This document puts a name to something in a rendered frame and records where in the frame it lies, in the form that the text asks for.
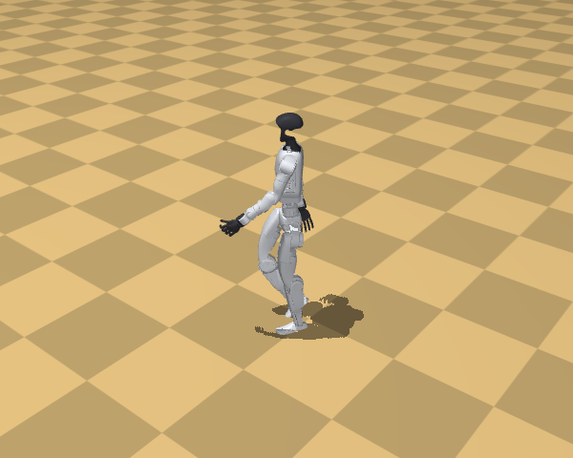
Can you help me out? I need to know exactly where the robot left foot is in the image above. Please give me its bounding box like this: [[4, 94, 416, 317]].
[[275, 322, 308, 335]]

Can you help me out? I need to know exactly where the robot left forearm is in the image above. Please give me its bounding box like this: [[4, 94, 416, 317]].
[[239, 194, 275, 225]]

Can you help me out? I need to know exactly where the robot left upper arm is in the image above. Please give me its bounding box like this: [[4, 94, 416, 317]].
[[265, 156, 297, 205]]

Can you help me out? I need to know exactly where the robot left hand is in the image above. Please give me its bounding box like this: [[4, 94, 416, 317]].
[[220, 214, 244, 237]]

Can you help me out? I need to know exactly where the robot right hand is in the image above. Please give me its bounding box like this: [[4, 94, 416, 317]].
[[298, 200, 313, 232]]

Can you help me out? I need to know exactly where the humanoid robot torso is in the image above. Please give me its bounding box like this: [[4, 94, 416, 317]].
[[275, 143, 304, 232]]

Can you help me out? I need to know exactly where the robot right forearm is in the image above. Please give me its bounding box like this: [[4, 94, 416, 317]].
[[297, 178, 305, 208]]

